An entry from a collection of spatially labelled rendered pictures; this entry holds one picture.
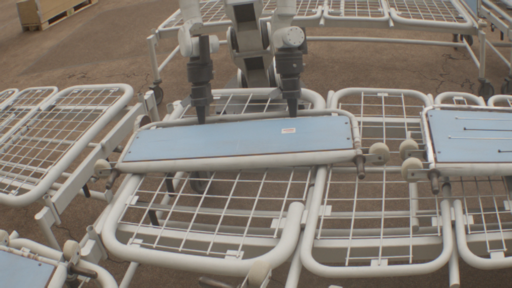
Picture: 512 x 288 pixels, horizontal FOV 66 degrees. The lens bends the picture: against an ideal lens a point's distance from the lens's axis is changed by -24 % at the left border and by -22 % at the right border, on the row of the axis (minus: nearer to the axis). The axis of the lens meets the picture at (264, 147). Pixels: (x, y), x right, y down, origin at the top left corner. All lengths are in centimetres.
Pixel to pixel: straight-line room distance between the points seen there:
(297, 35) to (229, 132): 37
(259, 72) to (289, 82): 80
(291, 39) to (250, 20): 58
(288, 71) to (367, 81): 149
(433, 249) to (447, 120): 46
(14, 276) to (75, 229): 105
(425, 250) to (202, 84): 89
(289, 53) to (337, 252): 66
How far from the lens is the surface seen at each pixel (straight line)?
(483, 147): 136
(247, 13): 204
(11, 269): 125
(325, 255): 121
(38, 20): 696
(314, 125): 150
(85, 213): 230
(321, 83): 299
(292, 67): 155
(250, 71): 235
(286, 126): 151
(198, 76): 159
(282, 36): 154
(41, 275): 119
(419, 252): 121
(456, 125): 147
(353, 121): 152
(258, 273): 94
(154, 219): 160
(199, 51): 160
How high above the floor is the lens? 128
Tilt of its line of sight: 32 degrees down
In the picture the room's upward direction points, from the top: 8 degrees counter-clockwise
